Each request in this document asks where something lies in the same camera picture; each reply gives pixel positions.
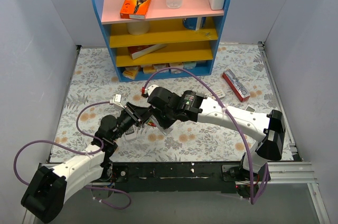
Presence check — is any blue white tin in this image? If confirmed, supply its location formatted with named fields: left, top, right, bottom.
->
left=182, top=17, right=206, bottom=31

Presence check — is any pale green small box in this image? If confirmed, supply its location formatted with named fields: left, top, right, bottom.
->
left=183, top=61, right=196, bottom=70

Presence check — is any purple cable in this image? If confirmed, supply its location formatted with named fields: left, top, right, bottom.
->
left=142, top=67, right=270, bottom=206
left=13, top=100, right=133, bottom=210

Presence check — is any small white remote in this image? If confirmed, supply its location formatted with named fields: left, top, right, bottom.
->
left=154, top=122, right=173, bottom=135

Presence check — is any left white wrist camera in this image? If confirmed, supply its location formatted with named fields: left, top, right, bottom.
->
left=109, top=94, right=125, bottom=110

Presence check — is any orange razor box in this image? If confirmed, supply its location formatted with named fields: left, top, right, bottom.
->
left=120, top=0, right=152, bottom=20

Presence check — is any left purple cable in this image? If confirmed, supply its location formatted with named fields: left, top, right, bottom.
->
left=13, top=100, right=133, bottom=210

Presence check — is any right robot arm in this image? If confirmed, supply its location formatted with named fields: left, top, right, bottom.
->
left=144, top=85, right=286, bottom=181

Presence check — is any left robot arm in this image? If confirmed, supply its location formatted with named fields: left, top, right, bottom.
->
left=21, top=103, right=153, bottom=223

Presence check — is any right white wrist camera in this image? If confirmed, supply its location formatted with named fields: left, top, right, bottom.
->
left=141, top=85, right=158, bottom=98

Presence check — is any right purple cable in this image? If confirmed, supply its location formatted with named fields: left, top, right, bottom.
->
left=142, top=67, right=270, bottom=206

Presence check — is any red white book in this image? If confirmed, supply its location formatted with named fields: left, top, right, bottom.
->
left=127, top=44, right=166, bottom=60

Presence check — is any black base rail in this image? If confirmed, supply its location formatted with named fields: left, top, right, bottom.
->
left=99, top=161, right=250, bottom=198

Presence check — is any red toothpaste box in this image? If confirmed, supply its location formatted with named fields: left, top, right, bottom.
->
left=222, top=69, right=250, bottom=102

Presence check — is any white orange small box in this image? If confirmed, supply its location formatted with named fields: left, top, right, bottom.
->
left=153, top=63, right=170, bottom=73

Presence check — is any grey white remote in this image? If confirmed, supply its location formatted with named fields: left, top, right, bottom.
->
left=124, top=126, right=137, bottom=141

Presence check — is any white air conditioner remote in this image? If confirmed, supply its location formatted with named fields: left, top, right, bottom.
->
left=210, top=89, right=226, bottom=100

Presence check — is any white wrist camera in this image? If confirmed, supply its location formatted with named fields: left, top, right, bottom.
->
left=141, top=85, right=158, bottom=98
left=109, top=94, right=125, bottom=110

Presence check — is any pile of coloured batteries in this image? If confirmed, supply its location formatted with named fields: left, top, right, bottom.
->
left=145, top=118, right=156, bottom=127

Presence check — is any yellow soap box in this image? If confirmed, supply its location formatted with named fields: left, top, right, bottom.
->
left=123, top=69, right=139, bottom=80

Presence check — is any blue wooden shelf unit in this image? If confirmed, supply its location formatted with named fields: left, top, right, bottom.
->
left=92, top=0, right=231, bottom=82

